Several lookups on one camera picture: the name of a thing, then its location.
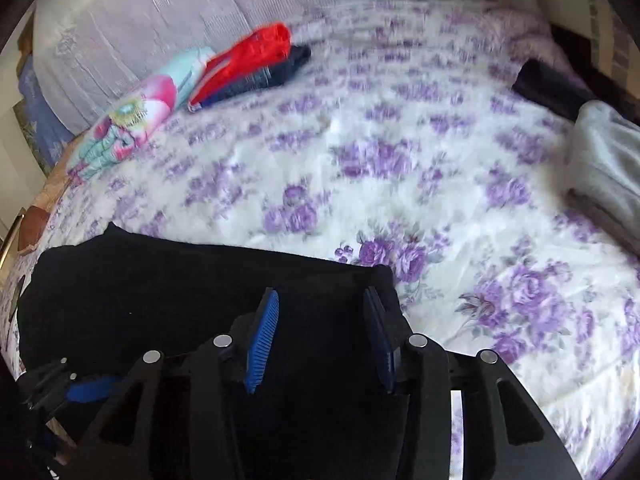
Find folded dark blue jeans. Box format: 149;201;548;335
192;45;312;111

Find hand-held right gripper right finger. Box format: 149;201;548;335
362;286;583;480

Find folded black garment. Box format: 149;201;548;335
511;58;601;122

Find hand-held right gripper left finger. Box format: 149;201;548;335
65;287;281;480

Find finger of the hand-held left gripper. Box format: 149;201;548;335
17;357;121;411

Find grey garment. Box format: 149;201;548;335
565;100;640;227

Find white lace cloth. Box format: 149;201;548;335
32;0;488;133

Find blue printed cloth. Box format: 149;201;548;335
17;55;76;172

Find folded red garment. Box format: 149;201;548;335
189;22;292;107

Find folded floral quilt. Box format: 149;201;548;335
65;47;217;184

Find black pants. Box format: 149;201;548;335
15;222;453;480

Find brown pillow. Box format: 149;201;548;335
17;145;83;256

